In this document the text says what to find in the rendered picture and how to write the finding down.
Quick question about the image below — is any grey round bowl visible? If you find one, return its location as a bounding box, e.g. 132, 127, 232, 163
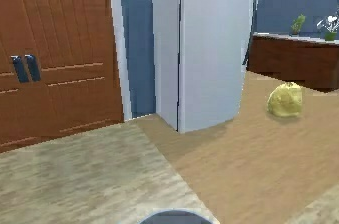
137, 209, 215, 224

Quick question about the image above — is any white fridge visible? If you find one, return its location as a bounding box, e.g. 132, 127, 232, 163
152, 0, 255, 134

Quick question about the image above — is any brown wooden door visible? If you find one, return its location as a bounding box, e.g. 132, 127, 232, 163
0, 0, 125, 159

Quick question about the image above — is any dark brown wooden sideboard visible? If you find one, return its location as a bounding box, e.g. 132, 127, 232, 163
246, 31, 339, 92

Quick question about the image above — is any small green house plant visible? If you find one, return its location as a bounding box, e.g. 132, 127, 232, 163
290, 13, 307, 36

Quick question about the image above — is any white flower plant green pot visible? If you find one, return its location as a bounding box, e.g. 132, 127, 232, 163
316, 3, 339, 42

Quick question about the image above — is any dark blue door handle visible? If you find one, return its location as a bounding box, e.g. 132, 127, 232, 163
10, 55, 30, 84
24, 54, 42, 83

